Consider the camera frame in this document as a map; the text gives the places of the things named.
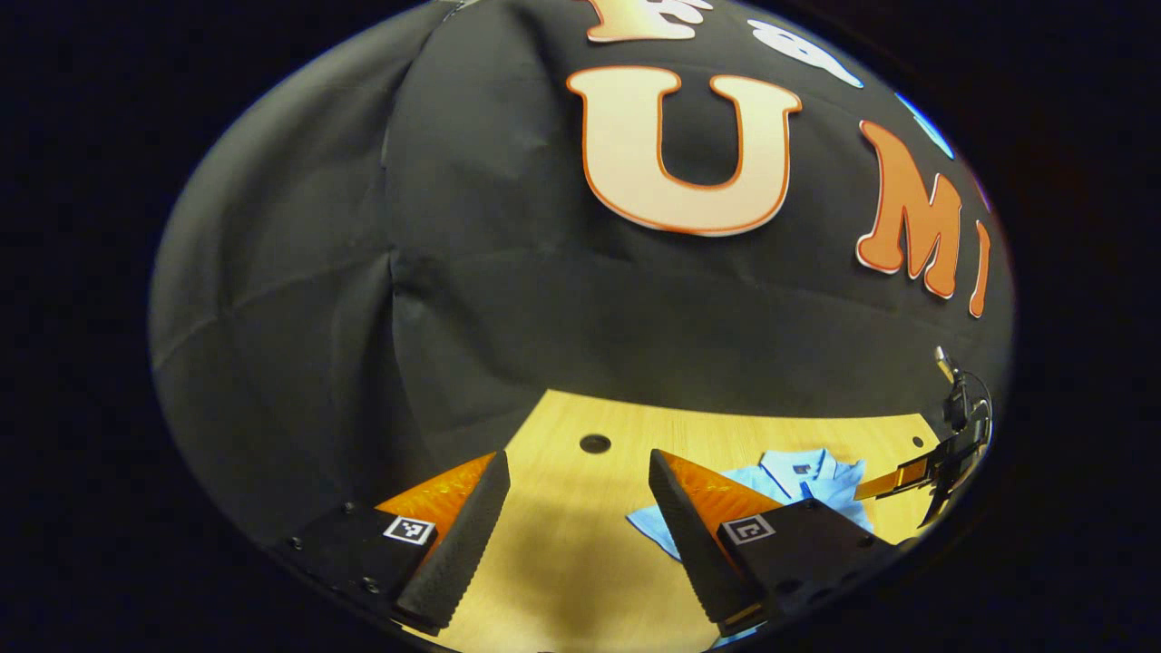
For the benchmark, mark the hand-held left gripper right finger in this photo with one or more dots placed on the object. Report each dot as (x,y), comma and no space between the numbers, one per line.
(694,535)

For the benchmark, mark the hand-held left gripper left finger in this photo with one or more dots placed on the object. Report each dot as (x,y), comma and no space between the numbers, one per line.
(463,535)

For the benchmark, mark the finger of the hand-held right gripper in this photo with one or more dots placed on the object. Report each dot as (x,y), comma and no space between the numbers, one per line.
(898,476)

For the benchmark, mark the light blue T-shirt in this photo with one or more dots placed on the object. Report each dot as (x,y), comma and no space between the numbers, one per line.
(798,481)

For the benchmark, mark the black backdrop cloth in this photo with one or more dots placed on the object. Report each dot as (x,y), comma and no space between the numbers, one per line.
(317,272)

